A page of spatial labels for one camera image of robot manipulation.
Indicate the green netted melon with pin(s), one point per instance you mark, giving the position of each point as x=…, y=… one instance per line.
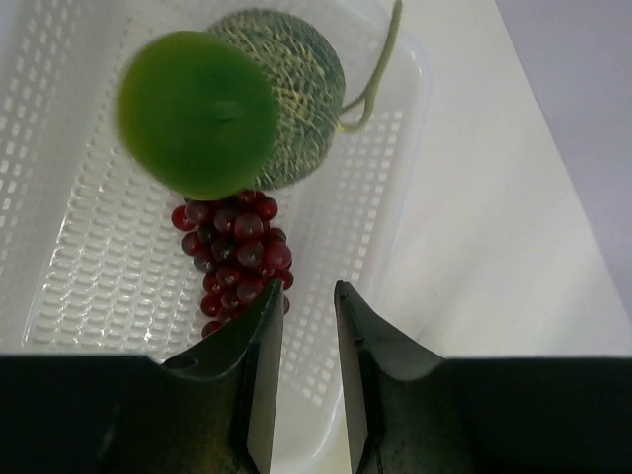
x=309, y=84

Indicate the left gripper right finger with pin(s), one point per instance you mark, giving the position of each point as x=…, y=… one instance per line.
x=382, y=370

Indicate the red grape bunch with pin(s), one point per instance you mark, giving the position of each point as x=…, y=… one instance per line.
x=233, y=243

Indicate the white perforated plastic basket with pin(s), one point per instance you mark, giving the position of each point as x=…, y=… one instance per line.
x=90, y=260

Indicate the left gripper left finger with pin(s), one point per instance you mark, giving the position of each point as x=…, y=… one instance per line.
x=228, y=386

